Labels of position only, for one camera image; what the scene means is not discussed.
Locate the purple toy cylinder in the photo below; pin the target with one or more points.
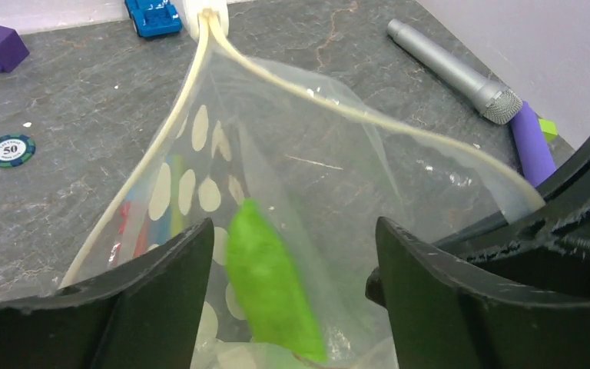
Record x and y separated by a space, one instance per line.
533 150

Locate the clear polka dot zip bag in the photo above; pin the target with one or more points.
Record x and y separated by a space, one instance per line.
323 167

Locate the small lime green block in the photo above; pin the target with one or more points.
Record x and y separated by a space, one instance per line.
549 129

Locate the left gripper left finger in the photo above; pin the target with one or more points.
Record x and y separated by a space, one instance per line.
142 314

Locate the grey toy microphone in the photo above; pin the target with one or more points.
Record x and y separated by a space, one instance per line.
494 101

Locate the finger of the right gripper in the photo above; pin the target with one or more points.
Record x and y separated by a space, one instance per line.
548 249

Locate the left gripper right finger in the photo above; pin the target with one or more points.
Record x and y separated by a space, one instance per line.
447 313

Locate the red blue green block stack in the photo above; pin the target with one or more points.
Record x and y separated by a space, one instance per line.
150 211

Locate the green toy cucumber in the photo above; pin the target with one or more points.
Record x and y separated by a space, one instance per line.
268 287

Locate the green poker chip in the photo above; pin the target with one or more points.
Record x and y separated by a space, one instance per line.
15 150

